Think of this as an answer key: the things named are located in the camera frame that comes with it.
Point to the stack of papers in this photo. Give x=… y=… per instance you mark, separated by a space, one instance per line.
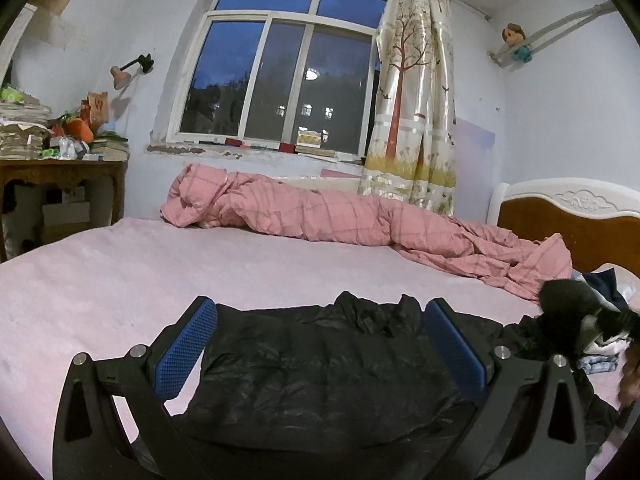
x=22 y=130

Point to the orange plush toy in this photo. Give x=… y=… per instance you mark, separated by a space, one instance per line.
x=80 y=130

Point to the cardboard box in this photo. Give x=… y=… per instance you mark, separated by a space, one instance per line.
x=65 y=217

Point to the tree print curtain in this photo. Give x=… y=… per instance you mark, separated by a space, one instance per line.
x=410 y=100

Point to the dark cloth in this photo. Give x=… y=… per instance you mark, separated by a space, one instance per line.
x=565 y=310

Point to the pink checked quilt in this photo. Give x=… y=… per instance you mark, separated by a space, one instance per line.
x=325 y=215

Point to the brown paper bag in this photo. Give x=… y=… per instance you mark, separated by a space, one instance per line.
x=95 y=107

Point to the pile of folded clothes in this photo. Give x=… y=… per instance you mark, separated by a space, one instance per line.
x=607 y=345

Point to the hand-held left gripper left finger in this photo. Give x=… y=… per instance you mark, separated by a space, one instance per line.
x=185 y=350

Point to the white wall pipes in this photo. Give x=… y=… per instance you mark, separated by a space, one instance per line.
x=565 y=27

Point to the books on windowsill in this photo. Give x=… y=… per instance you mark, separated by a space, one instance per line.
x=315 y=145

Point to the black down jacket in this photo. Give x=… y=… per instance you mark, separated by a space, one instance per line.
x=320 y=370

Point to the stack of books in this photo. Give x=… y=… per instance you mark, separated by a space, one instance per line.
x=110 y=147

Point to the white and wooden headboard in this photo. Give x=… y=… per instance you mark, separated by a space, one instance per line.
x=560 y=230

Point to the small doll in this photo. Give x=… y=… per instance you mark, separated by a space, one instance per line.
x=515 y=37

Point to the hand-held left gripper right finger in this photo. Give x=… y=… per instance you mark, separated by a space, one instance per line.
x=455 y=355

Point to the pink wall lamp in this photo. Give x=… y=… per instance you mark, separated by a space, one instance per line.
x=120 y=77

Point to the white framed window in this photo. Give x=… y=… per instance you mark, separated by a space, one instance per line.
x=280 y=75

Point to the bed with pink sheet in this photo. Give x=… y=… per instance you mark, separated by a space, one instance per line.
x=100 y=285

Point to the wooden desk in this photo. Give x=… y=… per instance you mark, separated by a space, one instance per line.
x=65 y=170

